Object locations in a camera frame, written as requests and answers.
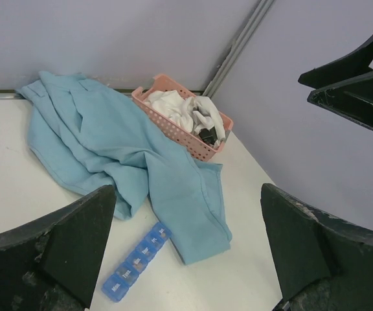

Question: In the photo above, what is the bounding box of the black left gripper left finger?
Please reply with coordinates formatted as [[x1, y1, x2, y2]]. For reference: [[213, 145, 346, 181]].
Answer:
[[0, 185, 116, 310]]

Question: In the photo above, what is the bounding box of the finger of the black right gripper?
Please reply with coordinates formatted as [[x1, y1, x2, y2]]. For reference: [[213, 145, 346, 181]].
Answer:
[[298, 35, 373, 88], [307, 70, 373, 131]]

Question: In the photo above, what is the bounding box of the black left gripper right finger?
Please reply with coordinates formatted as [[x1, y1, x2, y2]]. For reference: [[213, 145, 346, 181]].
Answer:
[[260, 183, 373, 310]]

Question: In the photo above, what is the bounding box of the blue weekly pill organizer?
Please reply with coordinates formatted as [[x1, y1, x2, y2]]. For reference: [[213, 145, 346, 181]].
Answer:
[[102, 222, 172, 303]]

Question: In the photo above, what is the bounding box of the light blue cloth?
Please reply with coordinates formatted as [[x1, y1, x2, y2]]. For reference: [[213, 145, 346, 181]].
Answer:
[[19, 71, 232, 264]]

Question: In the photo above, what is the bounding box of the black object in basket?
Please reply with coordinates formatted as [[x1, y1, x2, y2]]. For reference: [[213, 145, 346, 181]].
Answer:
[[198, 127, 218, 148]]

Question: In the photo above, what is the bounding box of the pink perforated plastic basket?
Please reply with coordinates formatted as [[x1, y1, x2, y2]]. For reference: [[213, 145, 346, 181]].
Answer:
[[131, 74, 233, 161]]

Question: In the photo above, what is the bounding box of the white crumpled cloth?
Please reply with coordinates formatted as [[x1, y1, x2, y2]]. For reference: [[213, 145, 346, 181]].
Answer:
[[146, 90, 226, 146]]

